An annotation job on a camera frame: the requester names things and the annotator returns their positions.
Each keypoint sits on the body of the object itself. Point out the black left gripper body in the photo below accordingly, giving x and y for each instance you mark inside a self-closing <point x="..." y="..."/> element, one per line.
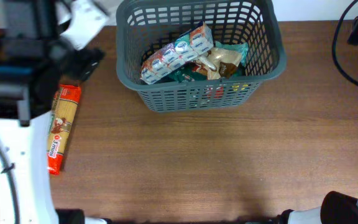
<point x="58" y="55"/>

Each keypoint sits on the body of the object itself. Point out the San Remo spaghetti packet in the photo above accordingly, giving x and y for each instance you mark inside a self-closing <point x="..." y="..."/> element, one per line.
<point x="64" y="106"/>

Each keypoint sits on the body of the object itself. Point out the green Nescafe coffee bag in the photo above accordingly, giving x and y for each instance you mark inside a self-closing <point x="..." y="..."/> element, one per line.
<point x="191" y="72"/>

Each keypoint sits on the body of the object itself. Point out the Kleenex tissue multipack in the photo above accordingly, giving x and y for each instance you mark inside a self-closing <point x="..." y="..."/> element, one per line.
<point x="186" y="48"/>

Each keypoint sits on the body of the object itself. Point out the teal wet wipes packet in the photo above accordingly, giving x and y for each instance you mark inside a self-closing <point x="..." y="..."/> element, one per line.
<point x="239" y="48"/>

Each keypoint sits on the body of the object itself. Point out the beige snack bag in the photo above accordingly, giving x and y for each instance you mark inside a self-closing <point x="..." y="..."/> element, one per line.
<point x="218" y="63"/>

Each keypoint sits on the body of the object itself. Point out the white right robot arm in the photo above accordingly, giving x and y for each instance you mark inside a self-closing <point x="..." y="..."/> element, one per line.
<point x="292" y="146"/>

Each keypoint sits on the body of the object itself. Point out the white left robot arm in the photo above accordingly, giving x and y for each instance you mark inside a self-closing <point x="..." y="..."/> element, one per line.
<point x="25" y="195"/>

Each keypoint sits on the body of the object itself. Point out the grey plastic basket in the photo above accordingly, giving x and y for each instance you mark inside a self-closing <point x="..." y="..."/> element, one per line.
<point x="145" y="26"/>

